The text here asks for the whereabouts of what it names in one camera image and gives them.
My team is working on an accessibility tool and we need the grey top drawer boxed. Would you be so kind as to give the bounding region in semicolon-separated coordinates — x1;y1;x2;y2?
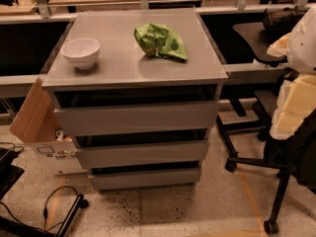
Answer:
54;101;219;136

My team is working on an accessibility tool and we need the grey drawer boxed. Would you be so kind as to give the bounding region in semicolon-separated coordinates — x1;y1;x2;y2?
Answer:
54;101;219;136
89;167;201;191
76;140;208;169

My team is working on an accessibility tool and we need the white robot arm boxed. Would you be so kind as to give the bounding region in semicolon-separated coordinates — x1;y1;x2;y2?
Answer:
268;6;316;140

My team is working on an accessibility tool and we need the grey drawer cabinet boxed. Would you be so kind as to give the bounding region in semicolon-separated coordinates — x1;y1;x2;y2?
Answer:
41;7;229;194

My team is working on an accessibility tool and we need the grey middle drawer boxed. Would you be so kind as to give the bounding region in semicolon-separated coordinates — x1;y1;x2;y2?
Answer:
76;140;208;169

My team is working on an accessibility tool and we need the grey bottom drawer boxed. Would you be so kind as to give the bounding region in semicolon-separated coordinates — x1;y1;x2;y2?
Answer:
89;167;201;191

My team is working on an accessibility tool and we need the black desk top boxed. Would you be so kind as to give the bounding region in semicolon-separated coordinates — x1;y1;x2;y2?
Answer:
232;21;289;65

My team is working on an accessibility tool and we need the green crumpled chip bag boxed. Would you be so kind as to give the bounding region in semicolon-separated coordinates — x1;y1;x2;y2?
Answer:
133;23;188;61

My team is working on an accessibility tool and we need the white bowl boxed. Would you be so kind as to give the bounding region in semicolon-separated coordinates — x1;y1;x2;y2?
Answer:
61;38;101;69

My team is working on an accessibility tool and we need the cardboard box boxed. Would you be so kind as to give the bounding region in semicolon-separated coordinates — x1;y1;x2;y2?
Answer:
9;78;86;175

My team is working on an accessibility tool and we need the black office chair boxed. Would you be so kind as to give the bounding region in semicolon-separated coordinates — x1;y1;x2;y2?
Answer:
215;66;316;235

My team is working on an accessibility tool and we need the black headset on desk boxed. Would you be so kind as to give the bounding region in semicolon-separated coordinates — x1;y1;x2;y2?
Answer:
263;7;305;34

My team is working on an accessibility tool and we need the black device at left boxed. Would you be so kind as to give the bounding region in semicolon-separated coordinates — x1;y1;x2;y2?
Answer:
0;148;24;199

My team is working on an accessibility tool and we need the black stand base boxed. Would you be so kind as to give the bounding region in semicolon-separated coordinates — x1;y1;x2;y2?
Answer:
0;194;89;237

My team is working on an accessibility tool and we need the black cable on floor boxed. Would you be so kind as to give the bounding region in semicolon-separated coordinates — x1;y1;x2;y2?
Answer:
0;185;80;234

